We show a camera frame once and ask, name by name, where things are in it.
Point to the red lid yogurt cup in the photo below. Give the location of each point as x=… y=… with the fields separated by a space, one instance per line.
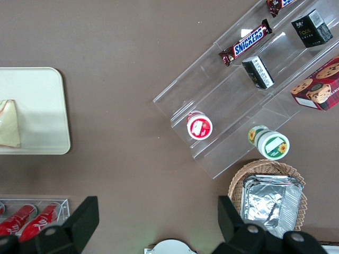
x=200 y=128

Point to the red cola bottle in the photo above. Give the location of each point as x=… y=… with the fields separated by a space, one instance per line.
x=39 y=223
x=14 y=221

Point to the cream plastic tray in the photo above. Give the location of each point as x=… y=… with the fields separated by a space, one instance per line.
x=39 y=111

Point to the white rectangular snack bin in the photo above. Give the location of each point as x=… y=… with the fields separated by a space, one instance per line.
x=332 y=250

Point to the red chocolate chip cookie box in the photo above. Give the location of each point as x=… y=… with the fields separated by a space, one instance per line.
x=317 y=87

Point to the light tan wicker basket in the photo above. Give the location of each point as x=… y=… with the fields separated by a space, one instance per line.
x=265 y=166

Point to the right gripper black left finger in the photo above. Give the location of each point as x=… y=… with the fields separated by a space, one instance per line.
x=76 y=227

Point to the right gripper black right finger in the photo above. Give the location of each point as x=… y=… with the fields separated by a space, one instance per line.
x=238 y=238

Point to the small black carton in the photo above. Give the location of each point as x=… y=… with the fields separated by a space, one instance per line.
x=310 y=29
x=258 y=72

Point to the triangular sandwich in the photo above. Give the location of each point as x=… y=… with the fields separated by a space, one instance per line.
x=9 y=127

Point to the clear acrylic stepped display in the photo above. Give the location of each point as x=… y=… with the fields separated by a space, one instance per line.
x=230 y=111

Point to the Snickers chocolate bar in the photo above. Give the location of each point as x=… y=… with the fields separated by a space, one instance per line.
x=247 y=42
x=275 y=5

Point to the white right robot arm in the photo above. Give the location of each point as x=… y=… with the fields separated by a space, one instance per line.
x=169 y=248

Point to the green lid yogurt cup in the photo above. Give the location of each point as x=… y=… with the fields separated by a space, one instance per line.
x=271 y=144

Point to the clear acrylic bottle rack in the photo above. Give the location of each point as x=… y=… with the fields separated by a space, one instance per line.
x=64 y=209

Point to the aluminium foil container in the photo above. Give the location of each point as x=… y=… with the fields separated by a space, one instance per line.
x=265 y=203

